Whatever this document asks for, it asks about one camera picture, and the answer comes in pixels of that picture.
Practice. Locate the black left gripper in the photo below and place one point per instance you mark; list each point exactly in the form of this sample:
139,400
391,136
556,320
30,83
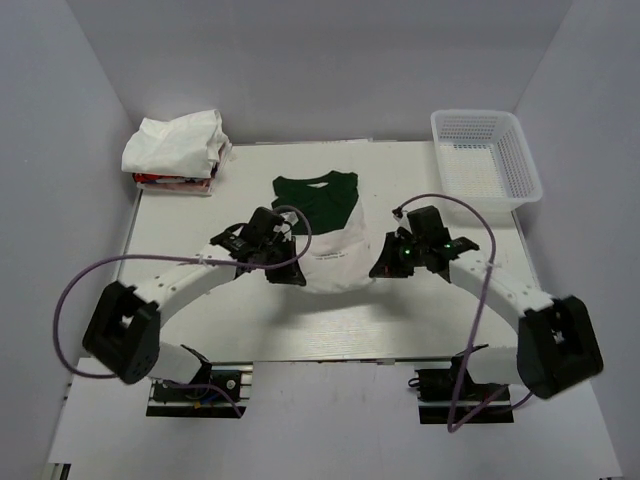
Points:
288,274

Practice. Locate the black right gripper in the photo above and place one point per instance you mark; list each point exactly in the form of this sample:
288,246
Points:
388,265

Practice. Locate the white and green t-shirt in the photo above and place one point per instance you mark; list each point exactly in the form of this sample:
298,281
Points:
339,257

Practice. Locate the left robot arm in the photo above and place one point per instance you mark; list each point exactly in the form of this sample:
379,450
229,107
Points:
124,333

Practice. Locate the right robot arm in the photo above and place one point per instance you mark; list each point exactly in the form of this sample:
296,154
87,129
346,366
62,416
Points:
556,344

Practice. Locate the white plastic basket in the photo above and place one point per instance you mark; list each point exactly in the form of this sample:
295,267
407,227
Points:
484,160

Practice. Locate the crumpled white t-shirt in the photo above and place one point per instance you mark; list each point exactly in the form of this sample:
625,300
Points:
188,146

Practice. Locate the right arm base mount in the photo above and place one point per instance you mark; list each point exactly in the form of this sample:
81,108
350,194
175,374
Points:
433,383

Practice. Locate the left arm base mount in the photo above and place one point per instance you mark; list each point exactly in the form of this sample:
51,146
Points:
216,391

